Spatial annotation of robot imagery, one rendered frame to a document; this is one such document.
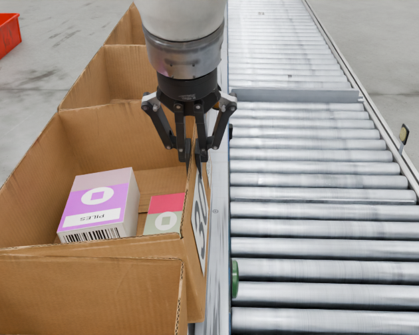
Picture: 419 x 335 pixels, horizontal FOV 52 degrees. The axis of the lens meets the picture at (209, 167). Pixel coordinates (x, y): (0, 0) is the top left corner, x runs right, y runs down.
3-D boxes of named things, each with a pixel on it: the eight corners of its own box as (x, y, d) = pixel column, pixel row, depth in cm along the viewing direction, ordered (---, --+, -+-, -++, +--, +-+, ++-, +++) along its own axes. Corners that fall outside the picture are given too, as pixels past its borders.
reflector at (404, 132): (401, 163, 128) (411, 131, 122) (398, 163, 128) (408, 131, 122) (396, 153, 132) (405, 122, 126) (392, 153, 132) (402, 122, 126)
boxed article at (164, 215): (191, 198, 82) (189, 191, 81) (185, 260, 69) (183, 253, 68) (153, 202, 83) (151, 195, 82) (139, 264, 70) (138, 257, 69)
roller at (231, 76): (346, 81, 181) (348, 90, 179) (224, 79, 183) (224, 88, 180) (350, 72, 177) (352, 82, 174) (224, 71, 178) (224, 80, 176)
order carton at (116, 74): (202, 181, 94) (201, 111, 85) (70, 178, 95) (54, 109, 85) (208, 102, 127) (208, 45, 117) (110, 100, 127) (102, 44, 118)
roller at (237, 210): (429, 229, 108) (435, 214, 105) (223, 224, 109) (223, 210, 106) (421, 216, 112) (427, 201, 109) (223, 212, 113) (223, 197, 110)
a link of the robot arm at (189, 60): (224, 43, 44) (223, 86, 49) (225, -8, 49) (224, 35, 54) (136, 42, 44) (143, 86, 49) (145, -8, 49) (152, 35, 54)
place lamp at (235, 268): (238, 306, 79) (240, 281, 76) (231, 306, 80) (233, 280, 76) (237, 277, 85) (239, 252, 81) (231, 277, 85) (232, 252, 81)
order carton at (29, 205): (205, 323, 59) (183, 234, 50) (8, 335, 63) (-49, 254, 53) (213, 164, 92) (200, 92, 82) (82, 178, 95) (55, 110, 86)
